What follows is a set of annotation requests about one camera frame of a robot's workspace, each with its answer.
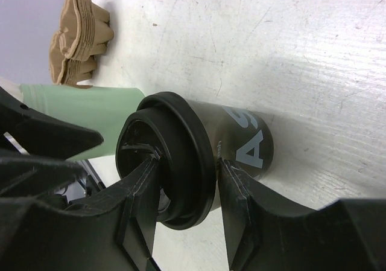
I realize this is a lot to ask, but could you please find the brown cardboard cup carrier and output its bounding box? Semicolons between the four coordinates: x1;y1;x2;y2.
49;0;114;88

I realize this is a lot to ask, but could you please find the black cup lid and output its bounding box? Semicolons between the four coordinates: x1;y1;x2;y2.
115;92;216;230

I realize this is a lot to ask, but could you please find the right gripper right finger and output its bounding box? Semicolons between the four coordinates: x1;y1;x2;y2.
218;160;385;270

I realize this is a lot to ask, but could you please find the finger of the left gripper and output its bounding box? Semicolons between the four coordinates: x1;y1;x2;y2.
1;150;87;197
1;89;103;159

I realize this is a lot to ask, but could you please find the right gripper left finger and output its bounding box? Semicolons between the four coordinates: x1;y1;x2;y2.
1;159;160;270

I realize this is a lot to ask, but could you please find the green straw holder cup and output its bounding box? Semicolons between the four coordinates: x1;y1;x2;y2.
20;84;144;161

